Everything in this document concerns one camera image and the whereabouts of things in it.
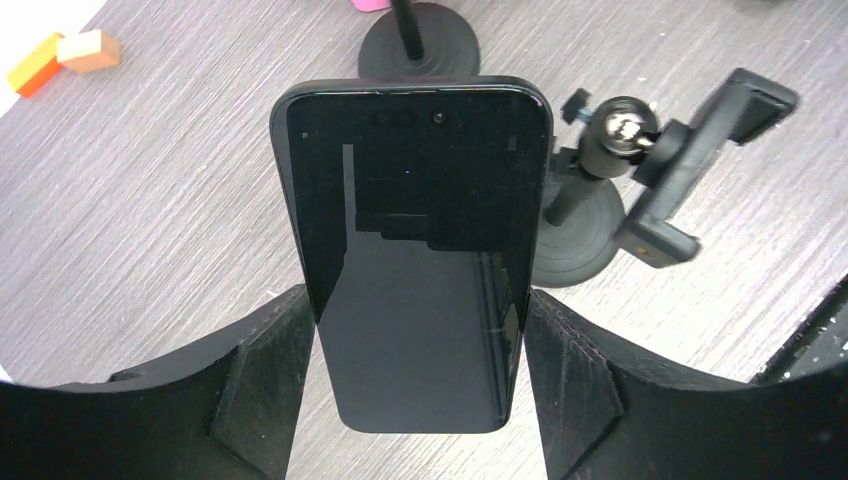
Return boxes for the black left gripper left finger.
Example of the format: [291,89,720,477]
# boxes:
[1,285,314,479]

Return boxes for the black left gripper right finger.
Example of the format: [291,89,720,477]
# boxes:
[524,290,847,479]

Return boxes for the black phone stand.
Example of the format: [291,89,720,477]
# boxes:
[532,68,801,288]
[357,1,481,79]

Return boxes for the black smartphone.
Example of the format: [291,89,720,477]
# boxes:
[269,76,553,434]

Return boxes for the pink wedge stand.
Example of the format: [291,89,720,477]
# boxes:
[351,0,391,13]

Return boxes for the tan wooden block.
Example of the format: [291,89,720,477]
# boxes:
[56,29,121,73]

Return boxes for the orange wooden block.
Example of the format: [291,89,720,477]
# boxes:
[6,32,65,98]

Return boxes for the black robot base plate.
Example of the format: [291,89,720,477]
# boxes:
[751,276,847,385]

